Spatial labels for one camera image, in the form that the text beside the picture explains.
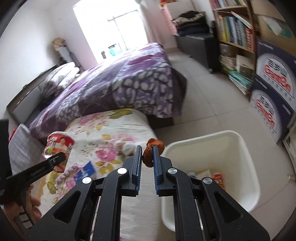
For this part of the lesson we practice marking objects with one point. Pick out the row of pale books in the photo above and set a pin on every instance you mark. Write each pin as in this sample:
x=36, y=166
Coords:
x=227, y=3

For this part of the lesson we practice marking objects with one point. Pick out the purple patterned blanket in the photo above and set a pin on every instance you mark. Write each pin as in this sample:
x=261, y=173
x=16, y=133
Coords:
x=129, y=76

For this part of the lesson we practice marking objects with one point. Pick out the window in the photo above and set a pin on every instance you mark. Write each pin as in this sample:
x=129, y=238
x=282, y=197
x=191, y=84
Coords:
x=104, y=23

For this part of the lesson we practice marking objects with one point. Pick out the wooden bookshelf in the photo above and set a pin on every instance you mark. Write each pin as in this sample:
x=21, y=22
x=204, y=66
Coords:
x=251, y=14

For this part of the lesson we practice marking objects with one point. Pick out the pile of books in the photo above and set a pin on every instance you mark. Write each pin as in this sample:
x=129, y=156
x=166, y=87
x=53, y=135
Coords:
x=238, y=74

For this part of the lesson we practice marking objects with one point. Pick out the dark grey headboard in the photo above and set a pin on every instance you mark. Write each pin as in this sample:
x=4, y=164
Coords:
x=25, y=97

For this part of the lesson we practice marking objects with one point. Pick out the red instant noodle cup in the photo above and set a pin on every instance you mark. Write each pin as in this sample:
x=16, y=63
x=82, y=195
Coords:
x=60, y=142

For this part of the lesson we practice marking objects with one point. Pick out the woven basket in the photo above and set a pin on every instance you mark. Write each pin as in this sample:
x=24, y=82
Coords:
x=59, y=42

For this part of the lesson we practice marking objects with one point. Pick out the grey rolled mat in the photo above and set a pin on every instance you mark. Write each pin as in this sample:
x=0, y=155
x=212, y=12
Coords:
x=64, y=54

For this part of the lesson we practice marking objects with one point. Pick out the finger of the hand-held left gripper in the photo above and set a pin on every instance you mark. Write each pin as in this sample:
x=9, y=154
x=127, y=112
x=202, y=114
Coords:
x=37, y=171

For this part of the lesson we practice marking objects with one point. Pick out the colourful toy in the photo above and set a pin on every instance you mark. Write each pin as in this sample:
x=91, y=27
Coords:
x=167, y=1

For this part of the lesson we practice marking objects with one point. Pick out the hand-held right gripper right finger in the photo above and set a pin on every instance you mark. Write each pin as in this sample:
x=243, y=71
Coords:
x=156, y=171

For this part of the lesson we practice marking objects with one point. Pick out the blue and white paper envelope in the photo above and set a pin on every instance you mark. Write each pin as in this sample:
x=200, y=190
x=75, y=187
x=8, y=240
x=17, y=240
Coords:
x=87, y=171

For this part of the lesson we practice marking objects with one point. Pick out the red cloth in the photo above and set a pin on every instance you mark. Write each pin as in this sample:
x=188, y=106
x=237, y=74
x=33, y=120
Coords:
x=12, y=135

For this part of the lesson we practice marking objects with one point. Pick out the pile of dark clothes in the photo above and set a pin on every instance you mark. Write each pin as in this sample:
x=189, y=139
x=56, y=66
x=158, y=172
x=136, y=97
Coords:
x=192, y=22

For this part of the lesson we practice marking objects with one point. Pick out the brown cardboard box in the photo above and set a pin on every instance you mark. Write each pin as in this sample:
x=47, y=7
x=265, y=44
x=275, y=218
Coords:
x=263, y=16

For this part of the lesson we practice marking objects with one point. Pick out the white and red printed wrapper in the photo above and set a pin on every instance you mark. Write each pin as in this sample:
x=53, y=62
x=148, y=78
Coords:
x=217, y=179

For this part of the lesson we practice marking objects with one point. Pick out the white plastic bin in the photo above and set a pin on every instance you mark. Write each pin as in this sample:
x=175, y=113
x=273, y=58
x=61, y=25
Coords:
x=219, y=153

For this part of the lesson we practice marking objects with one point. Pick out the orange peel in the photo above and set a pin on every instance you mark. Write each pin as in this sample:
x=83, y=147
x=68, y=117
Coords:
x=148, y=157

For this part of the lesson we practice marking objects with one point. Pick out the floral blanket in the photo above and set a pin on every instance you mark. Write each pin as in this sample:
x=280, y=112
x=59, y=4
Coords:
x=104, y=132

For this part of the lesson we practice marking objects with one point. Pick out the person's left hand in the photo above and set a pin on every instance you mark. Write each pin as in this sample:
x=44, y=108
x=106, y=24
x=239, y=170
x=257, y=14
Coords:
x=34, y=204

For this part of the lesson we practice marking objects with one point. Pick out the dark blue printed carton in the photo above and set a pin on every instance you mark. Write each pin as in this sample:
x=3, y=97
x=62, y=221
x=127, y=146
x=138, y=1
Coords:
x=268, y=111
x=275, y=67

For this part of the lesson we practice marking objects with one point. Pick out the black cabinet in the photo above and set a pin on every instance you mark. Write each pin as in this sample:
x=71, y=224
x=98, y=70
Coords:
x=198, y=48

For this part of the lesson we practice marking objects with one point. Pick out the grey checked cushion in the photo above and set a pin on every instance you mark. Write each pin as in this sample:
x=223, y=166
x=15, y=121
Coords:
x=23, y=150

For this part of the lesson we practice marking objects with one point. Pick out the crumpled white tissue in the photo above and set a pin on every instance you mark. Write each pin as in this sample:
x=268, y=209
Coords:
x=124, y=146

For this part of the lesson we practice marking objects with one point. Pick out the pink curtain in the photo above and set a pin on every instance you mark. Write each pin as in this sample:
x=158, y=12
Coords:
x=152, y=25

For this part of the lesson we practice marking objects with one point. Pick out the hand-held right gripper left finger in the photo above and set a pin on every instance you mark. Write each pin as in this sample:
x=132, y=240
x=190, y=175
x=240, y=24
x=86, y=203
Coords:
x=138, y=166

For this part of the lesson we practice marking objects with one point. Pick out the teal box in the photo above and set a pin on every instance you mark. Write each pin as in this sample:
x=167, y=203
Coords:
x=114, y=49

